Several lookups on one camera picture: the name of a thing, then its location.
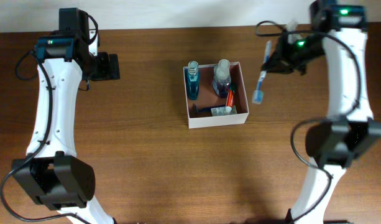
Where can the green soap box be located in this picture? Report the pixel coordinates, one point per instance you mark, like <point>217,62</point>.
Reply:
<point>221,111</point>

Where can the green toothpaste tube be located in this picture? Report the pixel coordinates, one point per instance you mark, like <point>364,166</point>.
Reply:
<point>230,98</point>

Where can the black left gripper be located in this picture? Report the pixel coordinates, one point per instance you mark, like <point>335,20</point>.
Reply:
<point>104,72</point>

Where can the blue white toothbrush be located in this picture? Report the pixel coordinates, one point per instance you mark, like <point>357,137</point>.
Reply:
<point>258,93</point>

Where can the blue Listerine mouthwash bottle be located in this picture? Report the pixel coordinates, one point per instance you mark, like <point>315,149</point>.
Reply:
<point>192,80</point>

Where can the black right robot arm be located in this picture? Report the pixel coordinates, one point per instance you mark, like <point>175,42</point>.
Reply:
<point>339,33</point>

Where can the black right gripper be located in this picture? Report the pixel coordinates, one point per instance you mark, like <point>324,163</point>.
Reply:
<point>281,61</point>

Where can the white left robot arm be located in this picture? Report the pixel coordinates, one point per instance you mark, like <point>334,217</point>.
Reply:
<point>51,174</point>

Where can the purple pump soap bottle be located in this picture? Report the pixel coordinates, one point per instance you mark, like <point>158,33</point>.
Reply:
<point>222,78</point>

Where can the pink open box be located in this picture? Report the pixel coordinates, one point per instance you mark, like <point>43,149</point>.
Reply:
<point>208,99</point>

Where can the blue disposable razor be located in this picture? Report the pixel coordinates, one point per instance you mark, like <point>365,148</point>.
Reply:
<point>197,112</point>

